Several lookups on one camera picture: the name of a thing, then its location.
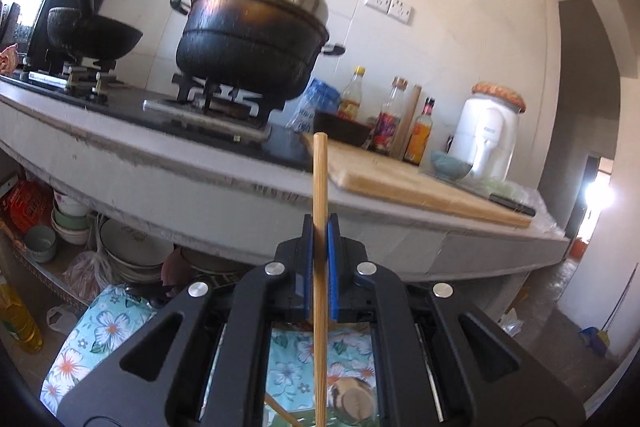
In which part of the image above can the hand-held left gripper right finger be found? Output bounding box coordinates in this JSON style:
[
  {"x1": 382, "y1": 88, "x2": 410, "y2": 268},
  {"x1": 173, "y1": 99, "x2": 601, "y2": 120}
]
[{"x1": 327, "y1": 213, "x2": 586, "y2": 427}]

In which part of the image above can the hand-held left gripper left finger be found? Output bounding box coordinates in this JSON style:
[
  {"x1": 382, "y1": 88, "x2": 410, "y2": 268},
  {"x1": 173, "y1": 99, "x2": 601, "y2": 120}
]
[{"x1": 56, "y1": 213, "x2": 316, "y2": 427}]

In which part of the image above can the single wooden chopstick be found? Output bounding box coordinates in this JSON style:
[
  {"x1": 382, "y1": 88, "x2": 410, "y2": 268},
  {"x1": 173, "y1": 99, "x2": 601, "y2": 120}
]
[{"x1": 311, "y1": 133, "x2": 332, "y2": 427}]

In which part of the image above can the large metal spoon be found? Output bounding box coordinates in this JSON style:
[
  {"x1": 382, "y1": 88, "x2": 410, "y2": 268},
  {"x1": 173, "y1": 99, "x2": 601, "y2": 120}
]
[{"x1": 327, "y1": 374, "x2": 377, "y2": 425}]

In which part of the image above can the wooden cutting board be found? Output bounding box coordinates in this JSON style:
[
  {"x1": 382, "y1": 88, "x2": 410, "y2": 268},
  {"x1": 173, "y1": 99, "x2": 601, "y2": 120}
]
[{"x1": 300, "y1": 132, "x2": 533, "y2": 229}]

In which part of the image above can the dark bowl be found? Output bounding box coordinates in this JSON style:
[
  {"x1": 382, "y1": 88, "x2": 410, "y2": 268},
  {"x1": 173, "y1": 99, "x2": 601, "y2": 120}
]
[{"x1": 314, "y1": 111, "x2": 373, "y2": 146}]

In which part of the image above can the concrete kitchen counter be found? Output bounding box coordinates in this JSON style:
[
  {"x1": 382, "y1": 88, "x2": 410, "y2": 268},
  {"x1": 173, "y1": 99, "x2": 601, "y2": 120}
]
[{"x1": 0, "y1": 74, "x2": 571, "y2": 283}]

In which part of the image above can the red-labelled glass bottle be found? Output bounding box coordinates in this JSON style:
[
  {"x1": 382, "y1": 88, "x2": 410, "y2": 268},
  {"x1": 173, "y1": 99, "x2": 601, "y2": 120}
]
[{"x1": 372, "y1": 77, "x2": 408, "y2": 155}]

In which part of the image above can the blue-green ceramic bowl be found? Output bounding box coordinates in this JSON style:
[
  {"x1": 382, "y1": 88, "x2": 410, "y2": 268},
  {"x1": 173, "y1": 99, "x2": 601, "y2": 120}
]
[{"x1": 430, "y1": 149, "x2": 473, "y2": 182}]

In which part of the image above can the orange-labelled red-capped bottle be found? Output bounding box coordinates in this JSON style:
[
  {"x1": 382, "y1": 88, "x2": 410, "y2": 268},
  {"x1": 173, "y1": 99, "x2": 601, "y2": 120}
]
[{"x1": 402, "y1": 97, "x2": 436, "y2": 166}]

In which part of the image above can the stack of white plates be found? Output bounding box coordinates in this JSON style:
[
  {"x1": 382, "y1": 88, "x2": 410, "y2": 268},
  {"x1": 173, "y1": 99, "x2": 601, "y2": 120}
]
[{"x1": 97, "y1": 218, "x2": 175, "y2": 283}]

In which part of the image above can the blue plastic bag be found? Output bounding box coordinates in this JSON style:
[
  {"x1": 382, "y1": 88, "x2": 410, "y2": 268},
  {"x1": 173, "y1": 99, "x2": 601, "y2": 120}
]
[{"x1": 285, "y1": 78, "x2": 343, "y2": 135}]

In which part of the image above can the yellow-capped sauce bottle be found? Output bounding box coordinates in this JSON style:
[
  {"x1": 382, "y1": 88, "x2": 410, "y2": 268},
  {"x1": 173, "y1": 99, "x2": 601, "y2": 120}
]
[{"x1": 336, "y1": 66, "x2": 367, "y2": 122}]

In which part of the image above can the wooden rolling pin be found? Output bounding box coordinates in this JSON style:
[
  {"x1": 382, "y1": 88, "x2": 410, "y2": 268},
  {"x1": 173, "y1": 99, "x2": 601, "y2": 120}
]
[{"x1": 390, "y1": 83, "x2": 423, "y2": 160}]

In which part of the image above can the floral quilted blanket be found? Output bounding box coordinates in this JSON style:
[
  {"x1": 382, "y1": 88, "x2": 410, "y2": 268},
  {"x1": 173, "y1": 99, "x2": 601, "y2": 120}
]
[{"x1": 40, "y1": 284, "x2": 381, "y2": 427}]

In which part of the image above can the white kitchen appliance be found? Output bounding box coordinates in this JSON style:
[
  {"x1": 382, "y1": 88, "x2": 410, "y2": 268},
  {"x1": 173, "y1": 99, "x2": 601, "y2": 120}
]
[{"x1": 447, "y1": 94, "x2": 521, "y2": 182}]

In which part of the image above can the gas stove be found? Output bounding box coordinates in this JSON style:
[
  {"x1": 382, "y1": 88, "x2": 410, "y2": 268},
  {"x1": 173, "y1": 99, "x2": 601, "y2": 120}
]
[{"x1": 20, "y1": 62, "x2": 311, "y2": 170}]

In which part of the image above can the black cooking pot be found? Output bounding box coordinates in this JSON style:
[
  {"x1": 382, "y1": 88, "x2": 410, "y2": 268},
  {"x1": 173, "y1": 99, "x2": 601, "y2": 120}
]
[{"x1": 170, "y1": 0, "x2": 347, "y2": 102}]

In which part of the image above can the woven straw mat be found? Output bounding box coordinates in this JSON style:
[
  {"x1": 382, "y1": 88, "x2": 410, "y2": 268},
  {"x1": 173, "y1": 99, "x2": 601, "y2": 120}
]
[{"x1": 472, "y1": 82, "x2": 528, "y2": 114}]

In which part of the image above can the white plastic bag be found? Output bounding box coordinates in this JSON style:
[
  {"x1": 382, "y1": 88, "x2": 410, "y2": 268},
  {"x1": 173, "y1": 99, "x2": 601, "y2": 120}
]
[{"x1": 46, "y1": 304, "x2": 80, "y2": 335}]

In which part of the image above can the metal shelf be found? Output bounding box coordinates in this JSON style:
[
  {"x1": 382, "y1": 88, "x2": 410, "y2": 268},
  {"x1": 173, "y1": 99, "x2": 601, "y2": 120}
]
[{"x1": 0, "y1": 227, "x2": 91, "y2": 308}]

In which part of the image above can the pale green small bowl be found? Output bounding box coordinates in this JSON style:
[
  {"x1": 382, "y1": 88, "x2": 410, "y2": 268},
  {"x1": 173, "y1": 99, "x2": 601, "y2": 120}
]
[{"x1": 25, "y1": 224, "x2": 57, "y2": 264}]

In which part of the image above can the blue dustpan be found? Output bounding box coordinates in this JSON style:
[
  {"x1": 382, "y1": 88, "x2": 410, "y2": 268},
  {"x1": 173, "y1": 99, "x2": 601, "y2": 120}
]
[{"x1": 580, "y1": 327, "x2": 612, "y2": 353}]

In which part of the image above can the broom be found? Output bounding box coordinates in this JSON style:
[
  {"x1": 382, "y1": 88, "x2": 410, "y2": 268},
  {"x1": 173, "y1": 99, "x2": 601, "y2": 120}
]
[{"x1": 602, "y1": 263, "x2": 626, "y2": 333}]

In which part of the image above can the red food packet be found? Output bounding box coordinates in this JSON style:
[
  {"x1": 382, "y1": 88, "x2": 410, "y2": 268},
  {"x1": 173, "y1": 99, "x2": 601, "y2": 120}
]
[{"x1": 2, "y1": 179, "x2": 53, "y2": 233}]

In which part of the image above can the yellow cooking oil bottle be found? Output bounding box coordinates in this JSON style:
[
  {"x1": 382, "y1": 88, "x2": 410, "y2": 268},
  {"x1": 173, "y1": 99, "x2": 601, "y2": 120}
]
[{"x1": 0, "y1": 274, "x2": 45, "y2": 353}]

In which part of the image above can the black wok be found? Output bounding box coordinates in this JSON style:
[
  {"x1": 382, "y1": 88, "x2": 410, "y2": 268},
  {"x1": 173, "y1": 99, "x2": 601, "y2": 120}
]
[{"x1": 46, "y1": 0, "x2": 144, "y2": 60}]

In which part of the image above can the pink cloth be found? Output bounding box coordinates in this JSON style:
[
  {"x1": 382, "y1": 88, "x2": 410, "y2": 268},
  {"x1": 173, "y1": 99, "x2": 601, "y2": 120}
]
[{"x1": 0, "y1": 47, "x2": 21, "y2": 75}]

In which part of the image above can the black-handled knife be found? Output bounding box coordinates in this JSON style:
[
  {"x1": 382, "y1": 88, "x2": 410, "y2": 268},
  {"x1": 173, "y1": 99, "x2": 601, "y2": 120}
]
[{"x1": 487, "y1": 193, "x2": 537, "y2": 218}]

